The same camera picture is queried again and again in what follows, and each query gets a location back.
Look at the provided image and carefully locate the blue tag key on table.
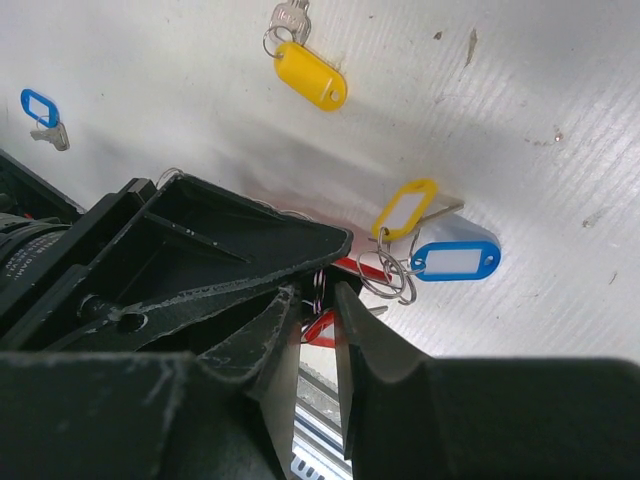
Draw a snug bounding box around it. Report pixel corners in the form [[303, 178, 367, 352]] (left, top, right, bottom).
[[20, 88, 70, 152]]

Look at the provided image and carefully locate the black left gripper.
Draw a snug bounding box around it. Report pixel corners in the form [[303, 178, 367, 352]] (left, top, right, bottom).
[[0, 177, 296, 354]]

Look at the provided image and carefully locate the red tag key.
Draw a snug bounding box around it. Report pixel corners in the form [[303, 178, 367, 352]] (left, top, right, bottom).
[[301, 309, 335, 349]]

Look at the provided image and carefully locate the yellow tag key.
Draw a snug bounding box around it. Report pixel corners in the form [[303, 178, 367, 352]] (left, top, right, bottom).
[[370, 178, 465, 242], [262, 0, 348, 112]]

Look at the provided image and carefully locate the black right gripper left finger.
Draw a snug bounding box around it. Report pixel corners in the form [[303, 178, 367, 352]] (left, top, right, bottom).
[[1, 285, 300, 479]]

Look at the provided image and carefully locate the blue tag key on holder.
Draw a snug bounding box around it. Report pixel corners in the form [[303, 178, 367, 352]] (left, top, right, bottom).
[[410, 214, 501, 282]]

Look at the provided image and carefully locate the yellow tag key on holder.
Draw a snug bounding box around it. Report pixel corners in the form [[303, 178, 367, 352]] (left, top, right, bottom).
[[370, 178, 465, 242]]

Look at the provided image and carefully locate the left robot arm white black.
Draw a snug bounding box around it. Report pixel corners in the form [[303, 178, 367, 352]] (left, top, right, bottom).
[[1, 156, 353, 353]]

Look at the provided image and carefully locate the metal keyring holder red handle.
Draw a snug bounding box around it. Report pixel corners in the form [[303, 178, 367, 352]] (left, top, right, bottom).
[[154, 167, 419, 316]]

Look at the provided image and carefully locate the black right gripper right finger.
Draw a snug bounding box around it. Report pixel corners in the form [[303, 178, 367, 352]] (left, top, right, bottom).
[[335, 283, 639, 479]]

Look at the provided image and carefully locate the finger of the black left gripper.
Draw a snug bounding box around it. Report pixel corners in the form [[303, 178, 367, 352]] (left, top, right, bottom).
[[89, 175, 353, 320]]

